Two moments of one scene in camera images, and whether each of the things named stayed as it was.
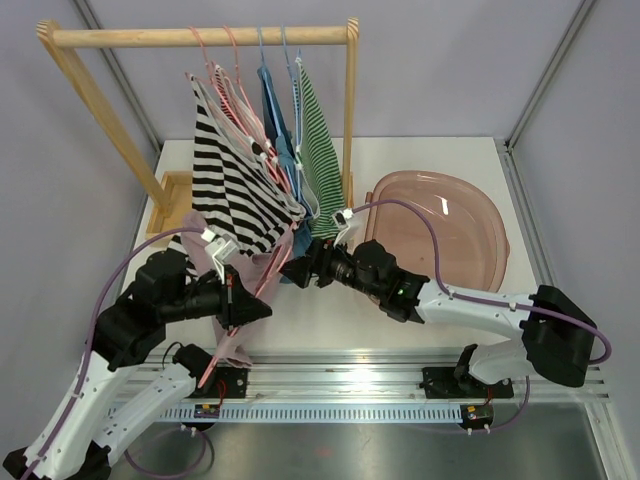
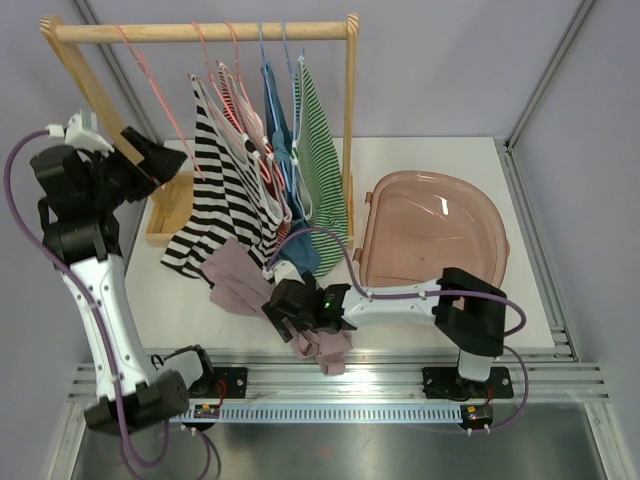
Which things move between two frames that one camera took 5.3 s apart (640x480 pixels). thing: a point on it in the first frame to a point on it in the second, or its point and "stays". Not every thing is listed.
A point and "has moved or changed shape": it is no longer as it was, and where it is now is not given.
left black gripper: [238, 306] to [158, 166]
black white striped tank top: [238, 196] has moved or changed shape
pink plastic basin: [472, 247] stays
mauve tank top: [261, 270] to [240, 285]
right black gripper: [321, 257] to [278, 316]
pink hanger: [229, 333] to [156, 85]
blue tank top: [285, 164] stays
